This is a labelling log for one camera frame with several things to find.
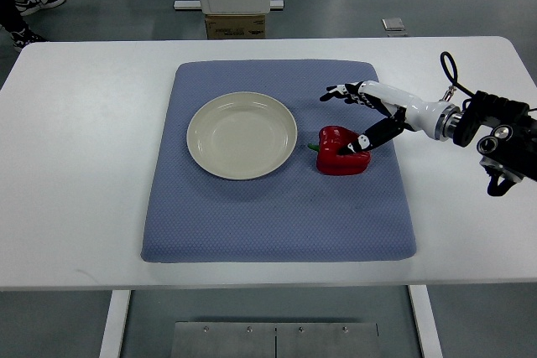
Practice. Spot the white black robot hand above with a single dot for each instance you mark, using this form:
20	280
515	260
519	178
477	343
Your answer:
402	111

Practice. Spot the red bell pepper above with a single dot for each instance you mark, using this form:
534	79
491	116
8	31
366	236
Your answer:
329	161

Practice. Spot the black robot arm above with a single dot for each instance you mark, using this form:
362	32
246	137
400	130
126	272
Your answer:
509	150

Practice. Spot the grey floor plate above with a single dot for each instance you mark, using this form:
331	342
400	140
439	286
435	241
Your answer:
393	25

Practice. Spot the cream round plate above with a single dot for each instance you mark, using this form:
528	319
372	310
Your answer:
242	135

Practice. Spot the metal plate under table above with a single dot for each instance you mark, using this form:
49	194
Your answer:
266	339

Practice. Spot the blue quilted mat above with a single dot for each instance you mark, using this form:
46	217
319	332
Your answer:
294	214

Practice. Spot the white right table leg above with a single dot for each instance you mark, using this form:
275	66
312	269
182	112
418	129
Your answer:
424	321

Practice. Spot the white table leg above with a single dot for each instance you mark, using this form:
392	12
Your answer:
112	339
424	321

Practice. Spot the cardboard box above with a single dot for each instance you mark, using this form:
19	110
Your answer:
235	26

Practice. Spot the white left table leg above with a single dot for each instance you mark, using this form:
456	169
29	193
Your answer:
112	339

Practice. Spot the black white sneaker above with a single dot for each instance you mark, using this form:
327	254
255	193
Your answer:
25	37
28	7

